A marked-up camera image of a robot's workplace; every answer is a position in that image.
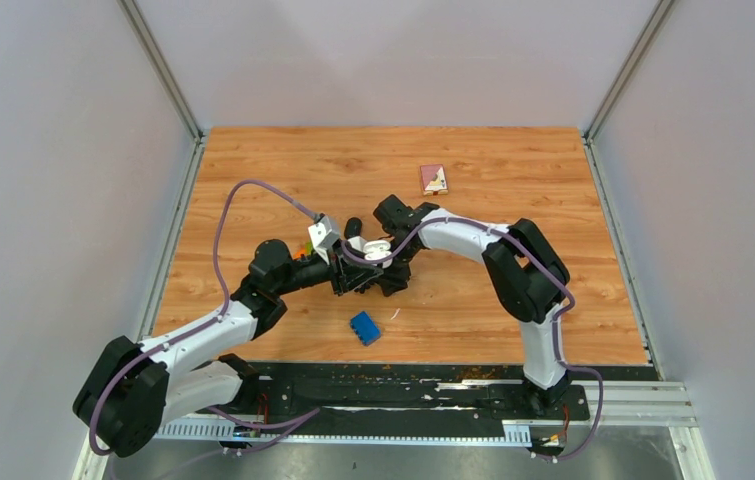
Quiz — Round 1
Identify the red white card box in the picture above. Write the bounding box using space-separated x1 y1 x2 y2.
419 164 449 196

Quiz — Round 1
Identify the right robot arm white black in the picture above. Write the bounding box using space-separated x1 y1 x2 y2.
373 195 570 418

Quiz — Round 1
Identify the slotted white cable duct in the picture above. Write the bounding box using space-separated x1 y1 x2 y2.
154 416 532 448

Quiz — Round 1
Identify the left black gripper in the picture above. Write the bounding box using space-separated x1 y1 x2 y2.
275 238 384 296

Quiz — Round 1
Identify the orange green toy block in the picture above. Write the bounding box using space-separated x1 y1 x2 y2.
292 242 314 260

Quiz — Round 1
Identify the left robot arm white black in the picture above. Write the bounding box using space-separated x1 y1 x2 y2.
72 237 396 458

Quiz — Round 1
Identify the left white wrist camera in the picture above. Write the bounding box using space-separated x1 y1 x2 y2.
308 214 342 252

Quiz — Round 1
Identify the black earbud case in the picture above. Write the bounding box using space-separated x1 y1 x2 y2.
344 217 363 239

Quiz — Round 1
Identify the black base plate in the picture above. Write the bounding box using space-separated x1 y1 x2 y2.
221 362 590 436

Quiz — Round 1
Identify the white earbud charging case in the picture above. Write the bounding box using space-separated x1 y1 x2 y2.
362 240 392 268

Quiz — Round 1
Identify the blue toy brick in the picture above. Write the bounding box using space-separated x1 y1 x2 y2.
349 311 382 346

